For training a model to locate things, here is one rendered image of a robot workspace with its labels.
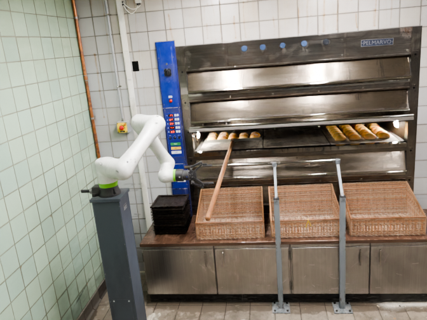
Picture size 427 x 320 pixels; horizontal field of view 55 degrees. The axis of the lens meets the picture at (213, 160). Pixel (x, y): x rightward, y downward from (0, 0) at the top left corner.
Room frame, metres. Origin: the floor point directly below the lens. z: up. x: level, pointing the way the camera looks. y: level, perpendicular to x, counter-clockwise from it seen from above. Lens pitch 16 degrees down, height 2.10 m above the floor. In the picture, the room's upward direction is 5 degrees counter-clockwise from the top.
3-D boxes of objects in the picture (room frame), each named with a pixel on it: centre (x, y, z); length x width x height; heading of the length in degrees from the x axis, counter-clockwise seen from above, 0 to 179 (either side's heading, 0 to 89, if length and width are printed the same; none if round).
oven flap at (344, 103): (3.43, -0.72, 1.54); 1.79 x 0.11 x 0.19; 82
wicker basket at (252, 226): (3.25, -0.11, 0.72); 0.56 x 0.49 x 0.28; 83
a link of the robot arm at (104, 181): (2.58, 0.69, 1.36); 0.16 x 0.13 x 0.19; 52
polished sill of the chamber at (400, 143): (3.46, -0.73, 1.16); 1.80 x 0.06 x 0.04; 82
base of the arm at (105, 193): (2.60, 0.76, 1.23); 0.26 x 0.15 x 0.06; 83
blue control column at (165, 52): (4.50, 0.18, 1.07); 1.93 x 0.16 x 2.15; 172
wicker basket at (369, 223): (3.08, -1.31, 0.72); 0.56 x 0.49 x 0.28; 82
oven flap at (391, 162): (3.43, -0.72, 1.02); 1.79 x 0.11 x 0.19; 82
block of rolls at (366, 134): (3.79, -1.36, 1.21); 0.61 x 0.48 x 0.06; 172
